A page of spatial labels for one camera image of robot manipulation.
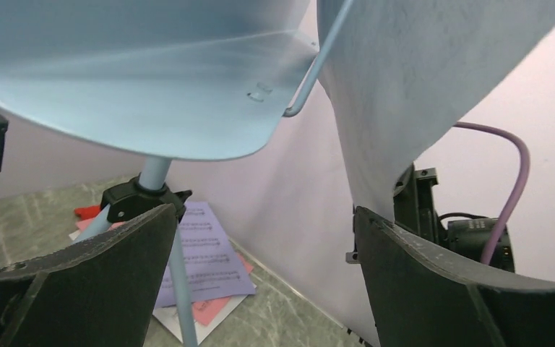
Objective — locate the white sheet music page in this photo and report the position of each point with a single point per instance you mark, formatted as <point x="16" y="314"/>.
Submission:
<point x="168" y="317"/>
<point x="401" y="73"/>

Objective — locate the light blue music stand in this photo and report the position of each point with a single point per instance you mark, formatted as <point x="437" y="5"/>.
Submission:
<point x="192" y="80"/>

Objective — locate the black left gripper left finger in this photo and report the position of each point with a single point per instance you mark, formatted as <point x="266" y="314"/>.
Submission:
<point x="96" y="292"/>

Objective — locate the lavender sheet music page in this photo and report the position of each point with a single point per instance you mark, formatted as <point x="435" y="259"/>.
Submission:
<point x="213" y="269"/>

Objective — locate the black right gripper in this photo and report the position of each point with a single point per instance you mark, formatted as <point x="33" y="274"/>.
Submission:
<point x="413" y="203"/>

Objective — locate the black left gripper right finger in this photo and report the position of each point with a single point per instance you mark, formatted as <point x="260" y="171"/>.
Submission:
<point x="424" y="295"/>

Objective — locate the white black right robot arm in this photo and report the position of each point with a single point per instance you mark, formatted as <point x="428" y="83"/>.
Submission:
<point x="465" y="234"/>

